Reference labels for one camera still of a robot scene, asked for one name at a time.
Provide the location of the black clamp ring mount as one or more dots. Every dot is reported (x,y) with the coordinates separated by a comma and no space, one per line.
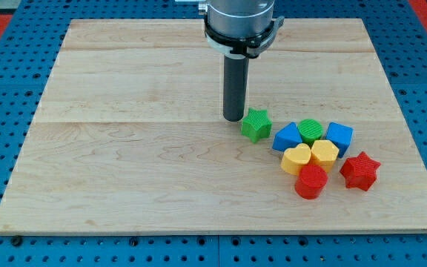
(243,48)

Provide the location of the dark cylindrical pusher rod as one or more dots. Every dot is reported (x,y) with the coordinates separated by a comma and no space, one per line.
(235,74)

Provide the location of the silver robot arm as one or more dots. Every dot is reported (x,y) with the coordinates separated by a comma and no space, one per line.
(240,30)

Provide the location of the green star block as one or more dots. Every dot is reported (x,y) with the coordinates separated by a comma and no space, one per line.
(256,125)

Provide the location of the blue cube block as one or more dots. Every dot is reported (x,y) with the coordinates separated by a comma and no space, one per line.
(341,136)

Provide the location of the red star block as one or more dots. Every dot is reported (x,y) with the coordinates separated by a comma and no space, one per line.
(360,171)

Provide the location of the blue triangular block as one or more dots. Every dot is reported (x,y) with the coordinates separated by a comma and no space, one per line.
(287,137)

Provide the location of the green cylinder block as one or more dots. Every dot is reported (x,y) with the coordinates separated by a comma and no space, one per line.
(310,130)

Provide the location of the yellow heart block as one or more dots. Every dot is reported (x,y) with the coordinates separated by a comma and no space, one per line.
(294,159)

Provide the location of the yellow hexagon block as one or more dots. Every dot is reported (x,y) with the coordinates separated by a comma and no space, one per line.
(324,153)

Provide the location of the light wooden board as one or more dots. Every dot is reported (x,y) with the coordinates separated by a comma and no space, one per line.
(129,137)

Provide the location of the red cylinder block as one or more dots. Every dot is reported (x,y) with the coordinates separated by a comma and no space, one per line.
(311,181)

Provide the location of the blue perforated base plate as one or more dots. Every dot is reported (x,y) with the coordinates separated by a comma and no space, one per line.
(28,49)

